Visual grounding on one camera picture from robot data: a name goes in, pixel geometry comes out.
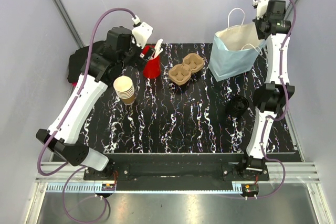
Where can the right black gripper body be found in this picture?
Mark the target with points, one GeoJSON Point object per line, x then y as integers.
{"type": "Point", "coordinates": [258, 25]}

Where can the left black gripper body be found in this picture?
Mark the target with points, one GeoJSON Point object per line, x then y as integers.
{"type": "Point", "coordinates": [133, 56]}

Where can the brown paper cup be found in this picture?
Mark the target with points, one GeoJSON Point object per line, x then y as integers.
{"type": "Point", "coordinates": [123, 84]}

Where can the light blue paper bag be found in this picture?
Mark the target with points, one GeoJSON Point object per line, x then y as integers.
{"type": "Point", "coordinates": [235, 50]}

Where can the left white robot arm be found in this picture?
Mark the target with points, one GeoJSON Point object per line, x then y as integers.
{"type": "Point", "coordinates": [122, 48]}

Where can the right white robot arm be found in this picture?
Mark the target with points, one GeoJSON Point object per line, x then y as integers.
{"type": "Point", "coordinates": [272, 98]}

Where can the red cup holder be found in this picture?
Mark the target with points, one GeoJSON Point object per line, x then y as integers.
{"type": "Point", "coordinates": [152, 69]}

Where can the white stirrers bundle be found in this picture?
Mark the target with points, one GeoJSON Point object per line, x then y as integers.
{"type": "Point", "coordinates": [157, 49]}

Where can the stack of brown paper cups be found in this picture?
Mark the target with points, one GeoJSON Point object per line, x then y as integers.
{"type": "Point", "coordinates": [127, 97]}

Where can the black folded cloth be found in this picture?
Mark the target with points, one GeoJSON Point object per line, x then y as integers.
{"type": "Point", "coordinates": [78, 60]}

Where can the black marble pattern mat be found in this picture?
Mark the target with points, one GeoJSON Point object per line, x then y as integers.
{"type": "Point", "coordinates": [167, 118]}

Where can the stack of black cup lids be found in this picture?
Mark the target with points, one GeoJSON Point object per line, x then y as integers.
{"type": "Point", "coordinates": [237, 106]}

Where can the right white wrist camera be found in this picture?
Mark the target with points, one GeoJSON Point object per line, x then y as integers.
{"type": "Point", "coordinates": [261, 8]}

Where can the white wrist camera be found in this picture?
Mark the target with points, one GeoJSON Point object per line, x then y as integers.
{"type": "Point", "coordinates": [261, 8]}
{"type": "Point", "coordinates": [141, 32]}

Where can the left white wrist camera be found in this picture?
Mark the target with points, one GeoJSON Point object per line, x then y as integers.
{"type": "Point", "coordinates": [141, 32]}

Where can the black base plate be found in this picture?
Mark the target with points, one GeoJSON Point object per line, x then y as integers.
{"type": "Point", "coordinates": [206, 173]}

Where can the aluminium frame rail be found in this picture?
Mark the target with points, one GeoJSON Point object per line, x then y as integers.
{"type": "Point", "coordinates": [70, 180]}

